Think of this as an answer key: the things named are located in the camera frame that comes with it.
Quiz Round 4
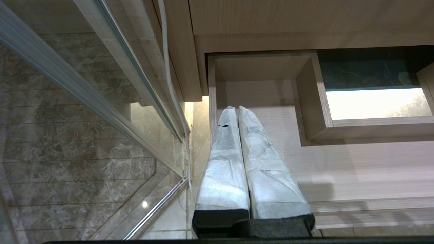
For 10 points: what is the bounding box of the thin white cable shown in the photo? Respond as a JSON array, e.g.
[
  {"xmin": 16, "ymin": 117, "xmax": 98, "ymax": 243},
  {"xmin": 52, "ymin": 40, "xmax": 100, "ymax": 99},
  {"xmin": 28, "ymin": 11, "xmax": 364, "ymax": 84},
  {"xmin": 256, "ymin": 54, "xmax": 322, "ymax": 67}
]
[{"xmin": 158, "ymin": 0, "xmax": 198, "ymax": 204}]

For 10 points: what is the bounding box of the glass shower partition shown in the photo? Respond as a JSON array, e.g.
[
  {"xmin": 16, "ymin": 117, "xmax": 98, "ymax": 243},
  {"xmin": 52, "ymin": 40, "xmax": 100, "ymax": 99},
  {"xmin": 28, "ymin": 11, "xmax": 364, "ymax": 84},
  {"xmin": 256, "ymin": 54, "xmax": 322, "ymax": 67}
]
[{"xmin": 0, "ymin": 0, "xmax": 190, "ymax": 244}]

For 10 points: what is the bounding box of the chrome floor rail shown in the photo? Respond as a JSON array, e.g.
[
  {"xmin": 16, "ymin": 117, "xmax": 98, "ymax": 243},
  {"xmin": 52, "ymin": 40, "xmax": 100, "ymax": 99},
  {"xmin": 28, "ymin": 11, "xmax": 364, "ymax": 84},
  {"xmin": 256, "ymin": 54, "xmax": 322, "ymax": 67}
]
[{"xmin": 121, "ymin": 176, "xmax": 190, "ymax": 241}]

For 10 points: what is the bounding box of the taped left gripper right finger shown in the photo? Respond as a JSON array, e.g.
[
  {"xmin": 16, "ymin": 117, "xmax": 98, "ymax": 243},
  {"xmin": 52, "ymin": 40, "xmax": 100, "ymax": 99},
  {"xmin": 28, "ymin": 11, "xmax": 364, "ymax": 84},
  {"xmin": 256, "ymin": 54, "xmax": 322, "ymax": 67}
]
[{"xmin": 238, "ymin": 106, "xmax": 316, "ymax": 235}]

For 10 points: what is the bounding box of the fixed wooden cabinet front panel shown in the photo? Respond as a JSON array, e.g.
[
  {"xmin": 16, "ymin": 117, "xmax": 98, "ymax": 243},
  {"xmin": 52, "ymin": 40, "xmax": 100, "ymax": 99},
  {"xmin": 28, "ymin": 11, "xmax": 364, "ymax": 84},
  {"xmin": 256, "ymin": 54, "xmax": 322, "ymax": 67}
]
[{"xmin": 188, "ymin": 0, "xmax": 434, "ymax": 54}]

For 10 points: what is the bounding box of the wooden cabinet side panel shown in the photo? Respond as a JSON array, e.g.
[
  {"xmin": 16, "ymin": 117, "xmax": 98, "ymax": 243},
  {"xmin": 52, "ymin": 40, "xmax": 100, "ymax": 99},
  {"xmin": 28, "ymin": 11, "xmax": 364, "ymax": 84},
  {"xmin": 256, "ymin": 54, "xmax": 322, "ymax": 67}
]
[{"xmin": 153, "ymin": 0, "xmax": 208, "ymax": 102}]

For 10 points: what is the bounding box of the wooden vanity drawer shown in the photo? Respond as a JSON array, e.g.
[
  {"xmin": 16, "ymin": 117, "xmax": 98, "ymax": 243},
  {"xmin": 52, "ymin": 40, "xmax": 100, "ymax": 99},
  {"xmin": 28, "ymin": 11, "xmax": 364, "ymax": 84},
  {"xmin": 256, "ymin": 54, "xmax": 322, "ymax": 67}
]
[{"xmin": 205, "ymin": 46, "xmax": 434, "ymax": 238}]

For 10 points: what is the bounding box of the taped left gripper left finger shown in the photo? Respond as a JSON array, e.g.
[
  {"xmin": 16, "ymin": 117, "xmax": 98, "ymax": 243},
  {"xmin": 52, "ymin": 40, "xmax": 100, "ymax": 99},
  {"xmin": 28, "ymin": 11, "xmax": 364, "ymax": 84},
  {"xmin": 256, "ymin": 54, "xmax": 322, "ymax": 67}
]
[{"xmin": 192, "ymin": 106, "xmax": 251, "ymax": 238}]

